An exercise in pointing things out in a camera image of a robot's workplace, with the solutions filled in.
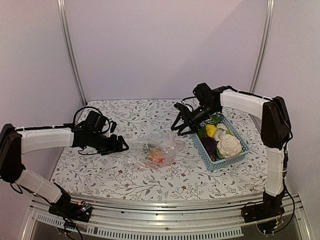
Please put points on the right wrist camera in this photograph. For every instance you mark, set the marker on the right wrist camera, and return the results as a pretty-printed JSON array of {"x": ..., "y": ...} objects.
[{"x": 183, "y": 108}]

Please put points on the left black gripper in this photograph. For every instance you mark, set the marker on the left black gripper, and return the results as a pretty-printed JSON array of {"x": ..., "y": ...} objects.
[{"x": 113, "y": 147}]

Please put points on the clear zip top bag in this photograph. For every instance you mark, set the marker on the clear zip top bag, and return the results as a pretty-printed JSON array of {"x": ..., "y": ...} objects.
[{"x": 139, "y": 150}]

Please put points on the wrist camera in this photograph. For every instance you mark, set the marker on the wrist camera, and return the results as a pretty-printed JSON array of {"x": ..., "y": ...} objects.
[
  {"x": 113, "y": 126},
  {"x": 183, "y": 108}
]

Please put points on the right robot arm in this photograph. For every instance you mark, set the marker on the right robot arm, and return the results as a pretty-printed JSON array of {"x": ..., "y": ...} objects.
[{"x": 276, "y": 130}]

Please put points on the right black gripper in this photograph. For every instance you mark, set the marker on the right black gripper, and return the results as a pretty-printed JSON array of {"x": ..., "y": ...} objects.
[{"x": 188, "y": 120}]

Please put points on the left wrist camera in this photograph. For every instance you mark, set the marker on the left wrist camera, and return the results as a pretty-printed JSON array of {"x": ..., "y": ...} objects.
[{"x": 113, "y": 126}]

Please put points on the left aluminium corner post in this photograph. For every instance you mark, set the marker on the left aluminium corner post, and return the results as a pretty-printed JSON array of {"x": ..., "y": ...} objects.
[{"x": 62, "y": 12}]

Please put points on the floral patterned table mat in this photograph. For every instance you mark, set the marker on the floral patterned table mat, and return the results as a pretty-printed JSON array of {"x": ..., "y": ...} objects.
[{"x": 183, "y": 177}]

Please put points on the light blue plastic basket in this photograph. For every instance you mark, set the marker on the light blue plastic basket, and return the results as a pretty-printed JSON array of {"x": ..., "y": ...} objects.
[{"x": 220, "y": 162}]

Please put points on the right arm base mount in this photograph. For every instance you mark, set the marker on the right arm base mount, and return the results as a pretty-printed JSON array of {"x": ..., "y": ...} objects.
[{"x": 252, "y": 212}]

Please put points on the purple fake eggplant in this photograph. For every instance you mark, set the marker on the purple fake eggplant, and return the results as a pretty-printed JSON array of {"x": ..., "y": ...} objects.
[{"x": 210, "y": 146}]

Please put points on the white fake garlic bulb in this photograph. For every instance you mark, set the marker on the white fake garlic bulb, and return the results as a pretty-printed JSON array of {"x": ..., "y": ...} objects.
[{"x": 219, "y": 133}]

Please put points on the orange green fake fruit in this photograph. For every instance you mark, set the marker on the orange green fake fruit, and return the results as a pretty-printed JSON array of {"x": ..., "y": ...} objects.
[{"x": 156, "y": 156}]

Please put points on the aluminium rail frame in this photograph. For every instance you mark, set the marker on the aluminium rail frame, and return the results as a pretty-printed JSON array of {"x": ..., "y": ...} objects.
[{"x": 207, "y": 219}]

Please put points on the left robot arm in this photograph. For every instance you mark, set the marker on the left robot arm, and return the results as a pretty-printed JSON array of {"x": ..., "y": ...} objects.
[{"x": 17, "y": 142}]

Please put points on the right aluminium corner post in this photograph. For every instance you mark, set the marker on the right aluminium corner post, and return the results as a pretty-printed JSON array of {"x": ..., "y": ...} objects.
[{"x": 270, "y": 5}]

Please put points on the white fake cauliflower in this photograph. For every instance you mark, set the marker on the white fake cauliflower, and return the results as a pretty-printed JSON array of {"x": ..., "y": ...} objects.
[{"x": 229, "y": 146}]

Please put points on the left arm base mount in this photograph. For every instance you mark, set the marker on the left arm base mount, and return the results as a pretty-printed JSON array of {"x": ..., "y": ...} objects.
[{"x": 80, "y": 211}]

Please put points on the aluminium corner post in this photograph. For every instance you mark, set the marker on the aluminium corner post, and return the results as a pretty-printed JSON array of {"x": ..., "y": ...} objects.
[
  {"x": 62, "y": 12},
  {"x": 270, "y": 5}
]

